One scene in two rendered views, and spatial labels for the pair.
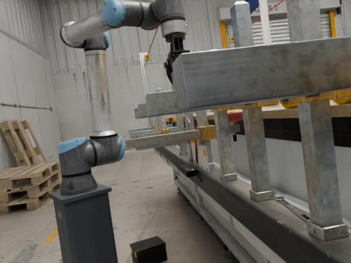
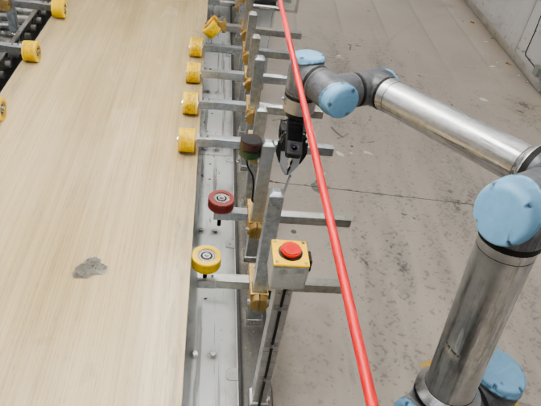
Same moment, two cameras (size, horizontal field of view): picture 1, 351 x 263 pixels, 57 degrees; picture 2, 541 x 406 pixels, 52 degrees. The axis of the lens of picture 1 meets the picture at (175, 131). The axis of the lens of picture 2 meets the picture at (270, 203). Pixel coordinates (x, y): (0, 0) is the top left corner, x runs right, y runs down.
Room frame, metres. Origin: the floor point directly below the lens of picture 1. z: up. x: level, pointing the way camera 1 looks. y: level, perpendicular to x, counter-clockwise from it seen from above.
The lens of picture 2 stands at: (2.53, -0.10, 1.94)
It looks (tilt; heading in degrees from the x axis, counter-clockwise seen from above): 38 degrees down; 179
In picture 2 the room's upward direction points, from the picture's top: 10 degrees clockwise
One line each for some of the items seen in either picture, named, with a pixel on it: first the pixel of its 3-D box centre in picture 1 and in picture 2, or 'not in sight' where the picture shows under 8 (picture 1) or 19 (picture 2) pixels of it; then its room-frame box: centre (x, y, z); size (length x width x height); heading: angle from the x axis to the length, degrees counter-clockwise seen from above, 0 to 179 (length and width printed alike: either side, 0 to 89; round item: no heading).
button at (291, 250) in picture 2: not in sight; (291, 250); (1.76, -0.03, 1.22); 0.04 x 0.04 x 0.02
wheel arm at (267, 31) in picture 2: not in sight; (263, 31); (-0.03, -0.22, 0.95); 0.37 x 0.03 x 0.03; 99
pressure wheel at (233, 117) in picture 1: (233, 126); (220, 210); (1.23, -0.22, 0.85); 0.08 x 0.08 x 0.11
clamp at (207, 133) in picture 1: (206, 132); (253, 218); (1.23, -0.12, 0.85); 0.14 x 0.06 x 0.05; 9
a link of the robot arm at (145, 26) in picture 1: (151, 15); (333, 92); (1.26, 0.03, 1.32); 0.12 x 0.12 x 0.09; 36
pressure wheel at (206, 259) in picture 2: not in sight; (205, 268); (1.49, -0.22, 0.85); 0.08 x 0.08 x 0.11
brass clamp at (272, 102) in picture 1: (254, 96); (252, 109); (0.74, -0.19, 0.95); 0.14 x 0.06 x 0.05; 9
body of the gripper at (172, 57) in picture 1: (177, 52); (294, 127); (1.16, -0.04, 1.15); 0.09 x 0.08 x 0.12; 9
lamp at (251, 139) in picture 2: not in sight; (247, 171); (1.26, -0.16, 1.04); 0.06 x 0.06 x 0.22; 9
